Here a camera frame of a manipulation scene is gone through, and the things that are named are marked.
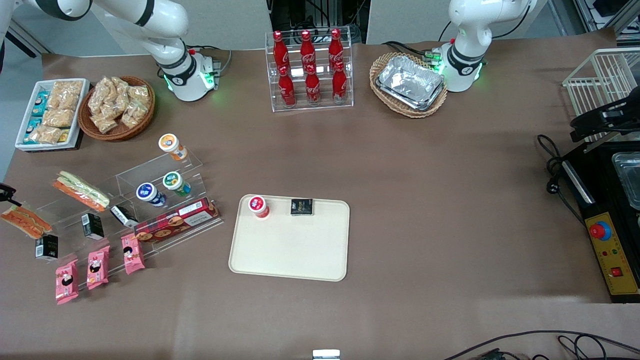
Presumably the triangle sandwich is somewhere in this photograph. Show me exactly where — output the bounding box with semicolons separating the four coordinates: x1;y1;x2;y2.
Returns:
0;205;53;240
52;170;111;213

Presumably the beige plastic tray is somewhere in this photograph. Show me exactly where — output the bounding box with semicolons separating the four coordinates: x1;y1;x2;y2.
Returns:
228;194;351;282

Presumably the aluminium foil tray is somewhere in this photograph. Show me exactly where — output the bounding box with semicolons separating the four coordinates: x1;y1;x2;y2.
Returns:
375;55;446;112

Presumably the steel machine tray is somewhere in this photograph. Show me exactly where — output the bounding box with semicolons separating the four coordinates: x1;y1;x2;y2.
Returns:
611;152;640;211

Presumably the small black box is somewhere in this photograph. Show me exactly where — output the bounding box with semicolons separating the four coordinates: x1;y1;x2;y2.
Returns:
109;204;139;229
81;213;105;240
35;234;59;262

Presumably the clear bag of rice crisps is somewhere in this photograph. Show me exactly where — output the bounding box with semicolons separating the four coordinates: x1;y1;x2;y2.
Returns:
47;80;84;111
42;107;76;129
27;125;64;146

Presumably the white rectangular bin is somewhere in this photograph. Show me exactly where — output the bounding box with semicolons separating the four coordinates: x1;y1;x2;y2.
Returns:
14;78;91;152

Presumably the pink snack packet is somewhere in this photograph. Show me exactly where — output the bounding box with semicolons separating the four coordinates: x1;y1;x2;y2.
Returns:
86;245;111;291
55;259;80;305
121;233;146;276

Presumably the brown wicker basket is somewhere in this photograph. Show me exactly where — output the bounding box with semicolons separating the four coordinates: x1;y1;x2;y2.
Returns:
77;76;156;142

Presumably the blue lid cup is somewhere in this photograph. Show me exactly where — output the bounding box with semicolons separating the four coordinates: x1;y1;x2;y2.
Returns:
136;182;167;208

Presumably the clear acrylic step stand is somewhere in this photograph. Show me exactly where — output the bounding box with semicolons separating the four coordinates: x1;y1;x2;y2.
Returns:
22;149;225;281

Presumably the green lid cup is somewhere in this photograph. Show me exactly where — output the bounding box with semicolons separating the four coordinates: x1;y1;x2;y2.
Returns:
162;171;192;197

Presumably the orange lid cup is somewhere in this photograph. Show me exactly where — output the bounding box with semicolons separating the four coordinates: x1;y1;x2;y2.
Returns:
158;133;189;162

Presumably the red plaid cookie box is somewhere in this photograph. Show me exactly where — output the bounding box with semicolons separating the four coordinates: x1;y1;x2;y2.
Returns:
133;197;221;244

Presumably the red lid cup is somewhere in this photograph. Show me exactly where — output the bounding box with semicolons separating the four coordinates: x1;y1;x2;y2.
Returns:
248;195;271;220

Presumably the red cola bottle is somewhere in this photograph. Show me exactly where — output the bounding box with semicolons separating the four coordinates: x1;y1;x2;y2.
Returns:
332;61;348;102
305;65;321;105
272;31;291;71
328;28;345;67
278;66;297;107
300;30;317;70

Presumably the clear acrylic bottle rack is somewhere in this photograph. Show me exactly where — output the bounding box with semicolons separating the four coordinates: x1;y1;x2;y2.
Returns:
264;26;355;113

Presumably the light wicker basket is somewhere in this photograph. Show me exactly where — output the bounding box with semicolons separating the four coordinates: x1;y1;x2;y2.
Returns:
369;52;449;119

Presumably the black sealing machine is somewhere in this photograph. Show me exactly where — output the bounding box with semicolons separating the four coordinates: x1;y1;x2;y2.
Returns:
560;97;640;304

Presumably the red emergency button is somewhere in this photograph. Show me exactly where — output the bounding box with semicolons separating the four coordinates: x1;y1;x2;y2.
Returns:
589;221;612;242

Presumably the yellow control panel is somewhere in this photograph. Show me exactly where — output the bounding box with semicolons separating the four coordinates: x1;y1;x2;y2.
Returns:
584;212;640;297

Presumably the grey base cable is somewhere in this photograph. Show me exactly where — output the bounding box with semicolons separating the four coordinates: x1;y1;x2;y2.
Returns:
187;45;234;77

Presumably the black base cable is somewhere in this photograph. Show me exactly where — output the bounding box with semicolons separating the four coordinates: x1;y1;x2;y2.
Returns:
382;41;437;63

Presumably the black power cable with plug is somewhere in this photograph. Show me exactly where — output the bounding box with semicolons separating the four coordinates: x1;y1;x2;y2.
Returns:
536;134;587;222

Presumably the black floor cable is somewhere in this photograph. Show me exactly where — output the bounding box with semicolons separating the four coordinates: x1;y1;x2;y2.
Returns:
442;329;640;360

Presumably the white wire rack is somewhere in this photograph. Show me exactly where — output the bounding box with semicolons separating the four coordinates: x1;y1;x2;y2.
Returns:
562;47;640;143

